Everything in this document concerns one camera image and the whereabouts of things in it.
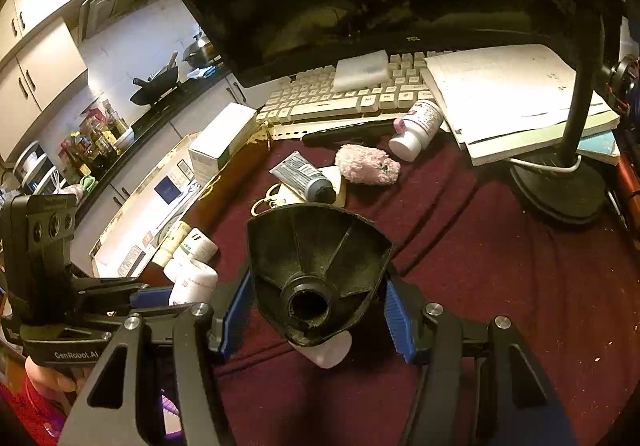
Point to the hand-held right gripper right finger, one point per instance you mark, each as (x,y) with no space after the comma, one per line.
(400,326)

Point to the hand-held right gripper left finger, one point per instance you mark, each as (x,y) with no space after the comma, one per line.
(235,321)

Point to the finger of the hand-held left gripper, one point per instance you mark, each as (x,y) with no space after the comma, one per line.
(150,295)
(105,310)

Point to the plain white plastic bottle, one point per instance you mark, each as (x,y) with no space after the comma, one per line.
(195,281)

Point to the small white dropper bottle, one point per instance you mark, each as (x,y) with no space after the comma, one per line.
(170,246)

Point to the cardboard tray box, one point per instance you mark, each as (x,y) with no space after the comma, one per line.
(135,226)

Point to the black plastic nozzle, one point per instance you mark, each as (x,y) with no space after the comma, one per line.
(320,251)

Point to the cream cartoon case with keyring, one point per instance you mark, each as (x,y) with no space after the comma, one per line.
(335,181)

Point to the grey cream tube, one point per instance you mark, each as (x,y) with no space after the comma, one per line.
(300,173)

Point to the pink fuzzy pouch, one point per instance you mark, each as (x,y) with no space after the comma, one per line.
(365,165)

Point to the large white cardboard box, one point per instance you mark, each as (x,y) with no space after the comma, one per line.
(220,135)

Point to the long black pen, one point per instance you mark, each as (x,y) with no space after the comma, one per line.
(350,131)

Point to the white bottle red label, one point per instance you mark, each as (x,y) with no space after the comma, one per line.
(420,125)

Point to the person's left forearm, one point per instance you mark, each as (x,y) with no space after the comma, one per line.
(25,416)

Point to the person's left hand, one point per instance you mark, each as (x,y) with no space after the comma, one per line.
(50,376)

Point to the maroon cloth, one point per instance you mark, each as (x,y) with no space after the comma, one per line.
(475,276)

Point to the green cloth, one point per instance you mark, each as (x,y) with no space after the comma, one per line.
(89,182)

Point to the white countertop appliance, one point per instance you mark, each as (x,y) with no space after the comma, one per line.
(35,168)

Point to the small dark blue box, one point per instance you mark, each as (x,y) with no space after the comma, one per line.
(167,191)

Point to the group of condiment bottles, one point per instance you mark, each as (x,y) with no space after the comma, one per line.
(95,135)

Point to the white bowl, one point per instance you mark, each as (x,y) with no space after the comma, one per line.
(125,138)

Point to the black kitchen countertop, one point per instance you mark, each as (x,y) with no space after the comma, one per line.
(150,125)

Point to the lower kitchen cabinets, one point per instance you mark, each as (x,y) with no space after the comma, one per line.
(200,110)

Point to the kitchen cabinets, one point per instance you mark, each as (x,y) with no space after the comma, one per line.
(200,110)
(40,10)

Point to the black wok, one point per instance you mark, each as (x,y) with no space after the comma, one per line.
(155,88)

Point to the white keyboard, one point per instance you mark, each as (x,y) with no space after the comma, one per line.
(325,100)

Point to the steel pot with lid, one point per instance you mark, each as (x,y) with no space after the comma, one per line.
(197,50)

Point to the upper kitchen cabinets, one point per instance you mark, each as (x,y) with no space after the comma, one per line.
(40,10)

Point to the stack of papers and books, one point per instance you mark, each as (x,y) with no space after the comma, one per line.
(500,90)

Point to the white foam block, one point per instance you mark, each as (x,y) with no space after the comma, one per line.
(360,70)

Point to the red cylindrical pen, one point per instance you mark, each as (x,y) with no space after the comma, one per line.
(627,186)

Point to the teal notebook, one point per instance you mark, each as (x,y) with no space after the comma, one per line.
(600,145)

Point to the range hood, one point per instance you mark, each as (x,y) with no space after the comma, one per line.
(120,0)

